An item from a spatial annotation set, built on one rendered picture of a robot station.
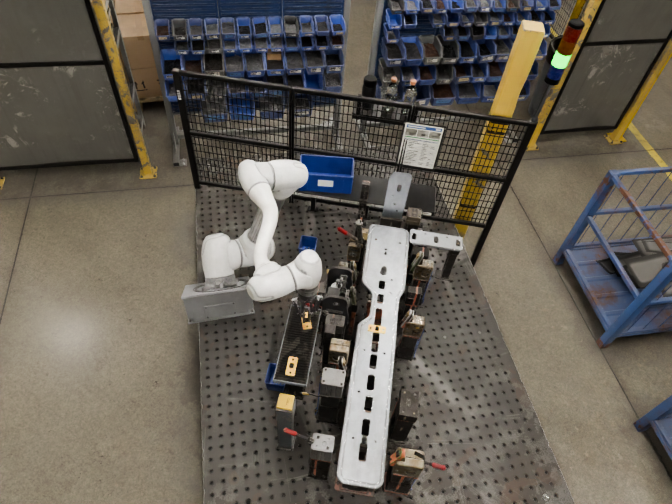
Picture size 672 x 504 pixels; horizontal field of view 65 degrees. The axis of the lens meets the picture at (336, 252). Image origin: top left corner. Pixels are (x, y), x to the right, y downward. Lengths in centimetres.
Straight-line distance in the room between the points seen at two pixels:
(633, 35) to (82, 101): 432
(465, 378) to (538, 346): 121
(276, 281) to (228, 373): 91
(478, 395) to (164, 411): 185
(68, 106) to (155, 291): 150
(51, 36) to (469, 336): 322
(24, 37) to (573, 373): 422
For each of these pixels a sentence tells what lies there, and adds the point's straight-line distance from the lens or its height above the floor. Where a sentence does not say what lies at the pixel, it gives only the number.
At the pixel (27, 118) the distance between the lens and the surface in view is 456.
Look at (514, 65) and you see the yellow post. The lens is 277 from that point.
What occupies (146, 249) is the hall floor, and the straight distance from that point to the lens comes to 419.
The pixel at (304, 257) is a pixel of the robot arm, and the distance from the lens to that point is 195.
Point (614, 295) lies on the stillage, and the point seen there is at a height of 17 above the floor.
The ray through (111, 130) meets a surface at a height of 46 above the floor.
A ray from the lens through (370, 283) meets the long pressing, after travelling 266.
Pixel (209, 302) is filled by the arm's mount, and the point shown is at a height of 86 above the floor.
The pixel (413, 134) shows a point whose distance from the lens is 293.
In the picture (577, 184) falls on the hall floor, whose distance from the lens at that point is 524.
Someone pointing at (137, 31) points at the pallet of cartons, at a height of 74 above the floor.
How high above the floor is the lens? 315
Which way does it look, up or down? 51 degrees down
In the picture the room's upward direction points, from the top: 6 degrees clockwise
